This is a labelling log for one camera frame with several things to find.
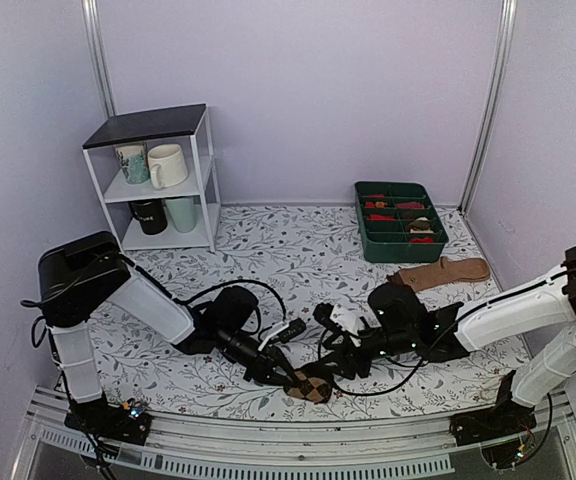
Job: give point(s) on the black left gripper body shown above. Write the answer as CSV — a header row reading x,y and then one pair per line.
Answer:
x,y
228,339

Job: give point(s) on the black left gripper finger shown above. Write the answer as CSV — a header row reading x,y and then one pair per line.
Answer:
x,y
266,377
282,362

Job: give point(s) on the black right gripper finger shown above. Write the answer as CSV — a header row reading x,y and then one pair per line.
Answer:
x,y
346,364
323,316

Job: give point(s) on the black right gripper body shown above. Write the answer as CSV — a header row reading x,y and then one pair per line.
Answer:
x,y
390,340

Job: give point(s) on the brown tan argyle sock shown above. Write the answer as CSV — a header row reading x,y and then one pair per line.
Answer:
x,y
314,385

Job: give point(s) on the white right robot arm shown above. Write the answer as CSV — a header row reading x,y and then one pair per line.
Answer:
x,y
459,329

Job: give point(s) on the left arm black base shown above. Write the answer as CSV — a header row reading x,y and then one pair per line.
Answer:
x,y
128,423

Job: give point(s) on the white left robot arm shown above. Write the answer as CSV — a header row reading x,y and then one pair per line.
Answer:
x,y
77,278

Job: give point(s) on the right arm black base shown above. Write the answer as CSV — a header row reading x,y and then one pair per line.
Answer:
x,y
505,417

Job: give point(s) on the floral patterned table mat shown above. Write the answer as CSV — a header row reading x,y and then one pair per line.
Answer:
x,y
294,258

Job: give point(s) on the red rolled sock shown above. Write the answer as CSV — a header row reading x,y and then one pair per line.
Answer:
x,y
380,218

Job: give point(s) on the green divided organizer tray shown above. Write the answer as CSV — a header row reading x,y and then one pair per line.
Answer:
x,y
389,242

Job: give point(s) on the plain brown sock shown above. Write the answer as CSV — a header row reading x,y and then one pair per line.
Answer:
x,y
442,272

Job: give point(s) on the brown cream rolled sock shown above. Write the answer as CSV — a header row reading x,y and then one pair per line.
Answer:
x,y
421,225

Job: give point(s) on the mint green cup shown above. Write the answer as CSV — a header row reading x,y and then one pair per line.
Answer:
x,y
182,213

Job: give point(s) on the black mug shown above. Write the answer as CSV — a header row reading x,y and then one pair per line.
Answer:
x,y
150,215

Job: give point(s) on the cream white mug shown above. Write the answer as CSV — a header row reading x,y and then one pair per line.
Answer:
x,y
167,166

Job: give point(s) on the white shelf black top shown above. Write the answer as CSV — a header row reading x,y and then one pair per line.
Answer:
x,y
189,126

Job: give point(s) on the teal patterned mug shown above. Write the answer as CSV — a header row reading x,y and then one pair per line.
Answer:
x,y
133,162

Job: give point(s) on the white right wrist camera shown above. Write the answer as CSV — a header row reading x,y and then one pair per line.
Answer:
x,y
348,322

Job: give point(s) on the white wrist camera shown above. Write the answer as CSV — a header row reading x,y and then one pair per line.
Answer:
x,y
348,322
283,333

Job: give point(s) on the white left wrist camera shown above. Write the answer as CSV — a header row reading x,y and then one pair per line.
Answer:
x,y
283,333

